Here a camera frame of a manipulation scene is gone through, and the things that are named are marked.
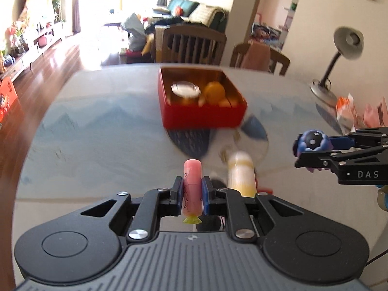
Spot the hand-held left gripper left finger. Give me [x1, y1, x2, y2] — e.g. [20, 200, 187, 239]
[73, 176, 185, 244]

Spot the dark green sofa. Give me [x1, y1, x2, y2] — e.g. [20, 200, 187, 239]
[153, 0, 230, 32]

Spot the wooden chair with cloth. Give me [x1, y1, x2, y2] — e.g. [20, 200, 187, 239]
[230, 43, 291, 76]

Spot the grey desk lamp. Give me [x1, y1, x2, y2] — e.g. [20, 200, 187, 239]
[310, 26, 365, 104]

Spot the tall green houseplant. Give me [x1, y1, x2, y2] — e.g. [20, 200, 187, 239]
[51, 0, 67, 24]

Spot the round white lid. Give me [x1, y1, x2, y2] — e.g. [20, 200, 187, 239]
[171, 81, 201, 98]

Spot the pink cloth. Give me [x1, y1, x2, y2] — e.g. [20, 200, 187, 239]
[242, 40, 271, 73]

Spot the purple grape toy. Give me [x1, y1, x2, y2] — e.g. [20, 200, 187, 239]
[292, 130, 334, 174]

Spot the pink sausage toy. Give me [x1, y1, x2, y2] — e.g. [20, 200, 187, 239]
[182, 159, 202, 224]

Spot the pink snack packet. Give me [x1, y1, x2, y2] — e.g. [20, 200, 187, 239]
[362, 96, 388, 128]

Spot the grey plastic bag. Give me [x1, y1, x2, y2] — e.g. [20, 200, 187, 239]
[122, 12, 146, 53]

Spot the yellow and white cylinder toy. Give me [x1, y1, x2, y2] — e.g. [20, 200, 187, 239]
[227, 151, 257, 198]

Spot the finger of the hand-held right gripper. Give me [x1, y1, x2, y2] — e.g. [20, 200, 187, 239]
[329, 127, 388, 151]
[295, 144, 388, 174]

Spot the red gift box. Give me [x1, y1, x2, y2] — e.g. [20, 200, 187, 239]
[0, 77, 19, 123]

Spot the cream knitted blanket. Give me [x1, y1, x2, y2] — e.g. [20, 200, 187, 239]
[189, 4, 225, 25]

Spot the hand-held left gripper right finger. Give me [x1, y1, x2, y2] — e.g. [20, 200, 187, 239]
[202, 176, 308, 244]

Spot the orange fruit toy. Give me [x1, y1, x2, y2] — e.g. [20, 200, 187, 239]
[202, 81, 226, 104]

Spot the orange and white snack packet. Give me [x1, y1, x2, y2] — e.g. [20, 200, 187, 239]
[335, 94, 362, 131]

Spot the wooden slat-back chair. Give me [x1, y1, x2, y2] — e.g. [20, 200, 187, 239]
[154, 25, 228, 65]

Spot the wooden TV cabinet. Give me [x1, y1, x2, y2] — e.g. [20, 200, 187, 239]
[0, 21, 66, 81]

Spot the red tin box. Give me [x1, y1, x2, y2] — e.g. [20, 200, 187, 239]
[158, 66, 248, 129]

